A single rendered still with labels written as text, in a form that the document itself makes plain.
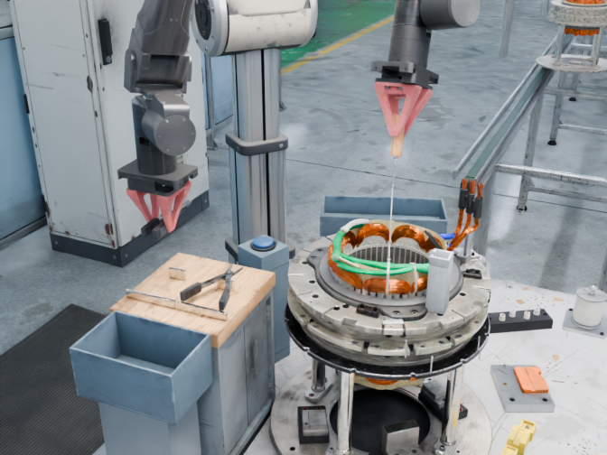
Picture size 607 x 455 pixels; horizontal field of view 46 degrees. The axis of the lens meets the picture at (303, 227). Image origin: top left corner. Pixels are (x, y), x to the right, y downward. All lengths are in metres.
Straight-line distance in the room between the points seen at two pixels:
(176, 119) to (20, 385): 1.99
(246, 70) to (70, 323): 1.90
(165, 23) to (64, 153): 2.50
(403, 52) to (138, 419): 0.65
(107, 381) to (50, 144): 2.48
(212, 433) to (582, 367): 0.76
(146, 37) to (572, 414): 0.99
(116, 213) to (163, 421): 2.40
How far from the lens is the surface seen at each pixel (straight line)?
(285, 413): 1.32
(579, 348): 1.61
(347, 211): 1.51
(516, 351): 1.56
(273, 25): 1.39
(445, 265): 1.02
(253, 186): 1.49
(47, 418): 2.66
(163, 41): 0.98
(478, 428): 1.33
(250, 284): 1.17
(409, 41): 1.05
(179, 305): 1.11
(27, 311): 3.29
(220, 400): 1.13
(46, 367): 2.89
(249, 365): 1.22
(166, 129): 0.95
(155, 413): 1.05
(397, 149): 1.05
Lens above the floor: 1.66
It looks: 26 degrees down
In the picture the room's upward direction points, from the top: straight up
